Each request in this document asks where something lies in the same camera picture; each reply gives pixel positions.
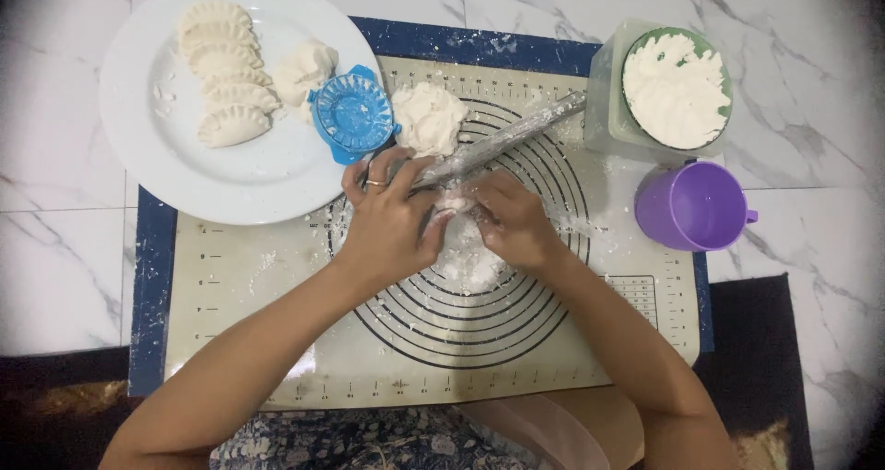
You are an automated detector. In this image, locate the loose flour pile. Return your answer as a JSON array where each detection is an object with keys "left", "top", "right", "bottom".
[{"left": 423, "top": 214, "right": 518, "bottom": 296}]

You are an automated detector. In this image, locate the white flour heap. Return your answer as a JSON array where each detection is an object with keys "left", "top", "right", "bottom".
[{"left": 622, "top": 32, "right": 732, "bottom": 150}]

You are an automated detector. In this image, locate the person's left hand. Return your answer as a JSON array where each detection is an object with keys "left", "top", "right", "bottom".
[{"left": 333, "top": 147, "right": 457, "bottom": 293}]

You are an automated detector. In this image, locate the floured rolling pin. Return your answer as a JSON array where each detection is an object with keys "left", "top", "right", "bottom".
[{"left": 413, "top": 91, "right": 588, "bottom": 190}]

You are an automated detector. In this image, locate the green bowl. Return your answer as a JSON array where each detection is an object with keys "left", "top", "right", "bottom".
[{"left": 620, "top": 26, "right": 735, "bottom": 152}]

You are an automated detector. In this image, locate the white filling lump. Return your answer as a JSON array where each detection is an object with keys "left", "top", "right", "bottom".
[{"left": 270, "top": 38, "right": 340, "bottom": 123}]

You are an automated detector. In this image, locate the white round plate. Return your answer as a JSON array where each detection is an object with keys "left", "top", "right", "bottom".
[{"left": 99, "top": 0, "right": 385, "bottom": 227}]

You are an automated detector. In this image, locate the row of folded dumplings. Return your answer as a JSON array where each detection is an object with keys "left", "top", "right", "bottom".
[{"left": 176, "top": 0, "right": 282, "bottom": 149}]

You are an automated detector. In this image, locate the person's blue patterned clothing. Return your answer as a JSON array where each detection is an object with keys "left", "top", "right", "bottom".
[{"left": 207, "top": 406, "right": 547, "bottom": 470}]

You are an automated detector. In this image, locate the beige blue-edged baking mat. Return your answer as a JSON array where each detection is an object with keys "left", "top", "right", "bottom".
[{"left": 128, "top": 17, "right": 715, "bottom": 411}]

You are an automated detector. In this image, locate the blue plastic dumpling mould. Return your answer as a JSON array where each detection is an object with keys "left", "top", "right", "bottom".
[{"left": 307, "top": 64, "right": 402, "bottom": 166}]

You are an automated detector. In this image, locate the large white dough lump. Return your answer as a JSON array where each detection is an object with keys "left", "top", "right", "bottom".
[{"left": 390, "top": 82, "right": 470, "bottom": 159}]

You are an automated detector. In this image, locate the purple plastic cup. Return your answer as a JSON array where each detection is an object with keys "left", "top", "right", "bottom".
[{"left": 634, "top": 160, "right": 759, "bottom": 253}]

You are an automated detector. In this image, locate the person's peach garment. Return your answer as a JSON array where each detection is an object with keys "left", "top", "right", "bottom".
[{"left": 456, "top": 386, "right": 647, "bottom": 470}]

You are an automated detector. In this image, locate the person's right hand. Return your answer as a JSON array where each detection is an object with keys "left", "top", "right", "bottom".
[{"left": 442, "top": 171, "right": 569, "bottom": 275}]

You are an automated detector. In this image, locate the small dough piece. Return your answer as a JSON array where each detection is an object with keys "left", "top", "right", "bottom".
[{"left": 436, "top": 188, "right": 479, "bottom": 215}]

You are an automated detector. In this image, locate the clear plastic container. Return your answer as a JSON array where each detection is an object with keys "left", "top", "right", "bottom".
[{"left": 584, "top": 18, "right": 735, "bottom": 164}]

